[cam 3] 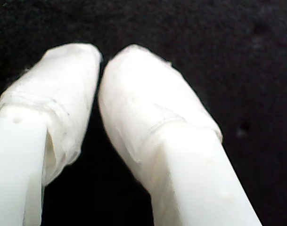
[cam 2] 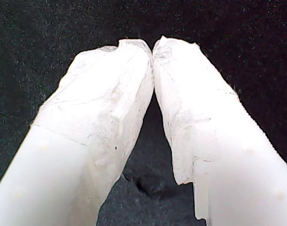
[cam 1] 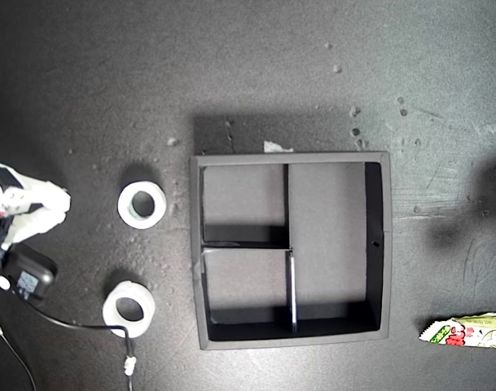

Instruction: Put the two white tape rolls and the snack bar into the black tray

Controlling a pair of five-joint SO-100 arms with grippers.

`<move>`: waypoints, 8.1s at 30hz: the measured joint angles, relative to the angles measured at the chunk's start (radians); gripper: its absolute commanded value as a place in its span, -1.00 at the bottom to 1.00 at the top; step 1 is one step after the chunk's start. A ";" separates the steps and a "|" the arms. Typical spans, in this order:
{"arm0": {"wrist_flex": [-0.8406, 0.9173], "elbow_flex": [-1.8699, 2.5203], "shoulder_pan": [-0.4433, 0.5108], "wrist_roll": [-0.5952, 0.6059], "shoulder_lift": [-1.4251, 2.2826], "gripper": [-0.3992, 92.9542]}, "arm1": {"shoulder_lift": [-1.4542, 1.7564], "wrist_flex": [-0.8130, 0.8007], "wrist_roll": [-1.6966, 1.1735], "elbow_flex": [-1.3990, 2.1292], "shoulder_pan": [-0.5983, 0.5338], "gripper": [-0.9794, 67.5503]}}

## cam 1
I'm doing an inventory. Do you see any white tape roll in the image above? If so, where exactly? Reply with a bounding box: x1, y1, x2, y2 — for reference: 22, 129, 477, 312
116, 181, 168, 231
102, 279, 157, 340

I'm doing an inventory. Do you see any snack bar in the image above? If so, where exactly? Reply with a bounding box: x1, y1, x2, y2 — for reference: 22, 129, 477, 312
418, 311, 496, 350

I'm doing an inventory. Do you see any black tray with wells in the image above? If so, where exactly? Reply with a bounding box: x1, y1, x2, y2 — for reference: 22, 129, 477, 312
189, 150, 396, 352

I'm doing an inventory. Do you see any white paper scrap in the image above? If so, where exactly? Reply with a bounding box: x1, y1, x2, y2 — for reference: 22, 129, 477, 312
263, 139, 295, 154

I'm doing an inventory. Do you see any black camera cable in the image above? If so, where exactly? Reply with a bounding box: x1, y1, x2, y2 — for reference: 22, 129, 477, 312
9, 280, 137, 391

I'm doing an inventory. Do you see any thin black cable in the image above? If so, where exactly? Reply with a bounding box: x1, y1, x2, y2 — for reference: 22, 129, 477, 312
0, 303, 38, 391

